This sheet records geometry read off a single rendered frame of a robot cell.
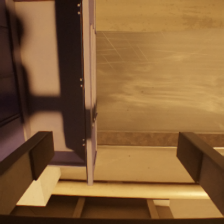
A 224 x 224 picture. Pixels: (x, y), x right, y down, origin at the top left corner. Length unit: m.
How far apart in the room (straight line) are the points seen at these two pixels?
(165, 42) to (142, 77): 0.08
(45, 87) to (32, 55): 0.07
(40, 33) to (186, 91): 0.33
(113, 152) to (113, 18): 0.30
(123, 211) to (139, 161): 0.12
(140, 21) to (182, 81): 0.15
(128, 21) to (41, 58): 0.19
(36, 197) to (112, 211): 0.18
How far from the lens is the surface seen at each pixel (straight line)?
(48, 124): 0.41
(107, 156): 0.42
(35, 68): 0.39
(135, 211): 0.46
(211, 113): 0.43
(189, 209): 0.57
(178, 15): 0.38
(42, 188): 0.38
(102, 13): 0.36
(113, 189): 0.44
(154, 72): 0.36
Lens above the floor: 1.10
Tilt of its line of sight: 73 degrees down
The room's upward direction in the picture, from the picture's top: 173 degrees counter-clockwise
